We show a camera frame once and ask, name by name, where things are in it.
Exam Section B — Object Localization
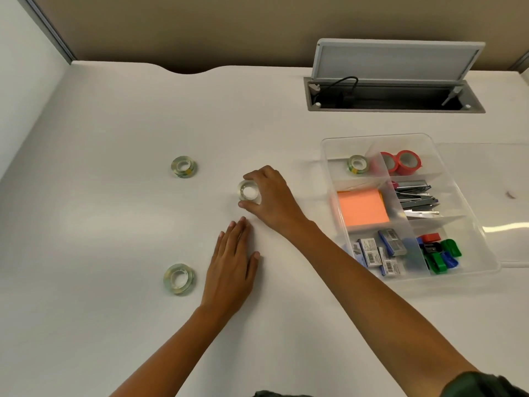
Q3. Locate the person's right hand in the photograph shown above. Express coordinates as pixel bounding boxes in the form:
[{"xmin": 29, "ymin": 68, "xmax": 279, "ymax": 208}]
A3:
[{"xmin": 238, "ymin": 165, "xmax": 311, "ymax": 240}]

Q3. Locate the person's left hand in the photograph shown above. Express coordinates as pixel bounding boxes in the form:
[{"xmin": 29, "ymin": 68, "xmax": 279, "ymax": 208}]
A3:
[{"xmin": 201, "ymin": 217, "xmax": 261, "ymax": 315}]

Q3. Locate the clear tape roll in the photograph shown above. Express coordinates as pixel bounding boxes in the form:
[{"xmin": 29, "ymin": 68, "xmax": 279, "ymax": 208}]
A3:
[
  {"xmin": 238, "ymin": 180, "xmax": 262, "ymax": 202},
  {"xmin": 171, "ymin": 156, "xmax": 198, "ymax": 179},
  {"xmin": 164, "ymin": 264, "xmax": 196, "ymax": 296},
  {"xmin": 347, "ymin": 155, "xmax": 369, "ymax": 176}
]

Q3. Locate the person's left forearm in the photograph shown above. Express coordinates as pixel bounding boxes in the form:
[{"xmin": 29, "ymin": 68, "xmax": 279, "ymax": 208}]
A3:
[{"xmin": 109, "ymin": 305, "xmax": 236, "ymax": 397}]

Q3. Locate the person's right forearm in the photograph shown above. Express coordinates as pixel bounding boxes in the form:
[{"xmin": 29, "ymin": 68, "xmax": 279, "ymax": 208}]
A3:
[{"xmin": 285, "ymin": 219, "xmax": 481, "ymax": 397}]

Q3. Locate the orange sticky note pad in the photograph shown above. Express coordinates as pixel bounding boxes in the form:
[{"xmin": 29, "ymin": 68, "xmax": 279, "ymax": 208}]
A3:
[{"xmin": 336, "ymin": 188, "xmax": 391, "ymax": 227}]

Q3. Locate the white blue staple box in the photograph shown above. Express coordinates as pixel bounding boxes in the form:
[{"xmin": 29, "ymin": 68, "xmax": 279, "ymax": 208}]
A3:
[
  {"xmin": 380, "ymin": 257, "xmax": 402, "ymax": 278},
  {"xmin": 356, "ymin": 238, "xmax": 381, "ymax": 268}
]

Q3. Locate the grey blue staple box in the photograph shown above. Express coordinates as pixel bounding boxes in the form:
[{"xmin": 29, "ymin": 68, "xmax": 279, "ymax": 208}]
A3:
[{"xmin": 378, "ymin": 228, "xmax": 408, "ymax": 257}]

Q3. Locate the red tape roll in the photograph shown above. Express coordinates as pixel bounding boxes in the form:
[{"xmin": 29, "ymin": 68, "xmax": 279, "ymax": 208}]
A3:
[
  {"xmin": 396, "ymin": 150, "xmax": 423, "ymax": 176},
  {"xmin": 379, "ymin": 152, "xmax": 400, "ymax": 175}
]

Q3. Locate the grey metal stapler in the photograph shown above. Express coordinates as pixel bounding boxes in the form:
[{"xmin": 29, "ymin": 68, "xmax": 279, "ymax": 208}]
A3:
[{"xmin": 393, "ymin": 180, "xmax": 432, "ymax": 193}]

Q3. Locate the dark grey stapler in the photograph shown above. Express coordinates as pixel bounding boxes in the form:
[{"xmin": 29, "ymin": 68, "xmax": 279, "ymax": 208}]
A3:
[{"xmin": 395, "ymin": 192, "xmax": 439, "ymax": 210}]

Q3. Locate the clear plastic organizer tray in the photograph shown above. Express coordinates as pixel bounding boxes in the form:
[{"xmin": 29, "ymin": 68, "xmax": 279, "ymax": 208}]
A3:
[{"xmin": 321, "ymin": 133, "xmax": 501, "ymax": 282}]

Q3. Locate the clear plastic lid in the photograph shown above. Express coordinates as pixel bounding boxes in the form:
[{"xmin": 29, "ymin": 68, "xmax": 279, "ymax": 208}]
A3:
[{"xmin": 436, "ymin": 142, "xmax": 529, "ymax": 267}]

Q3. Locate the dark green sleeve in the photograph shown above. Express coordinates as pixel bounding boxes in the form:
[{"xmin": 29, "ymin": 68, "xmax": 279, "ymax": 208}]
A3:
[{"xmin": 439, "ymin": 371, "xmax": 529, "ymax": 397}]

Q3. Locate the black cable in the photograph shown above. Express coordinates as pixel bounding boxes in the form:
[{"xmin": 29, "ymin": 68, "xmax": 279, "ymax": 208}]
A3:
[{"xmin": 319, "ymin": 76, "xmax": 360, "ymax": 96}]

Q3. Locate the grey desk cable box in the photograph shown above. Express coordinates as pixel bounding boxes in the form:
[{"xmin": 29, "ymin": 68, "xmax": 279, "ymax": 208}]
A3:
[{"xmin": 303, "ymin": 77, "xmax": 487, "ymax": 114}]

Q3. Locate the grey cable box lid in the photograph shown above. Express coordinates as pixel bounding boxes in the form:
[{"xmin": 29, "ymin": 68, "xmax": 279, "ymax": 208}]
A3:
[{"xmin": 310, "ymin": 38, "xmax": 487, "ymax": 83}]

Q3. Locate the aluminium partition frame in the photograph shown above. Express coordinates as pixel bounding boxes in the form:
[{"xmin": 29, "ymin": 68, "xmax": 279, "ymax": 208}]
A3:
[{"xmin": 14, "ymin": 0, "xmax": 78, "ymax": 65}]

